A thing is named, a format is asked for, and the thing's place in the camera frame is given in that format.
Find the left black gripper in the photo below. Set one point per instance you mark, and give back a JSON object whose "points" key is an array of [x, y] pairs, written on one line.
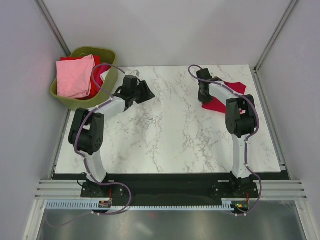
{"points": [[147, 93]]}

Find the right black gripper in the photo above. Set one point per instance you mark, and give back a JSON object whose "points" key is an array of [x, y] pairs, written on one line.
{"points": [[202, 99]]}

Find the crimson red t shirt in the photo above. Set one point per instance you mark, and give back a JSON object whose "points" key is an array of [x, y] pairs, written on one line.
{"points": [[218, 106]]}

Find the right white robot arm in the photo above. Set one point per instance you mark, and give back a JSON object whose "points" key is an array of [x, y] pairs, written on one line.
{"points": [[241, 122]]}

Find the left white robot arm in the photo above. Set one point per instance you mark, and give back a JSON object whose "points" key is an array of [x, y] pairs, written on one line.
{"points": [[87, 132]]}

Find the white cloth in basket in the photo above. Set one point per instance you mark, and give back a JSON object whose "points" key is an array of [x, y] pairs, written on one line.
{"points": [[103, 75]]}

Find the magenta shirt in basket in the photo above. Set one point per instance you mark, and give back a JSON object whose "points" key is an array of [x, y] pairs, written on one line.
{"points": [[102, 69]]}

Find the olive green basket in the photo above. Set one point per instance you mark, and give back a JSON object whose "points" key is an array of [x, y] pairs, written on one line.
{"points": [[106, 56]]}

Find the light pink folded shirt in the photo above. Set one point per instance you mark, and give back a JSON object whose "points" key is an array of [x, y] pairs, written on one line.
{"points": [[73, 76]]}

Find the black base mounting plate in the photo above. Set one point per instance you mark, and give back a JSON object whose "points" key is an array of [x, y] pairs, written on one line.
{"points": [[181, 189]]}

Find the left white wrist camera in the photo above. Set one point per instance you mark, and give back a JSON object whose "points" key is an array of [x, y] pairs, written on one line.
{"points": [[135, 73]]}

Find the left aluminium frame post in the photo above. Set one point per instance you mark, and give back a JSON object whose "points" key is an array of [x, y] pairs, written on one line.
{"points": [[53, 26]]}

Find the aluminium frame post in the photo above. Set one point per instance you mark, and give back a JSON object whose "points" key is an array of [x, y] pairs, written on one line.
{"points": [[53, 26], [276, 34]]}

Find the white slotted cable duct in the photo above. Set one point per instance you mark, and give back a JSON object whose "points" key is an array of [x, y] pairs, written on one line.
{"points": [[99, 205]]}

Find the right aluminium frame post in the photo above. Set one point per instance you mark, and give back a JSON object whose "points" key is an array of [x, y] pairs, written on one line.
{"points": [[276, 34]]}

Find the aluminium extrusion rail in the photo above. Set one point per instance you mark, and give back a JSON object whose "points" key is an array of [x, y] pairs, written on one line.
{"points": [[58, 190]]}

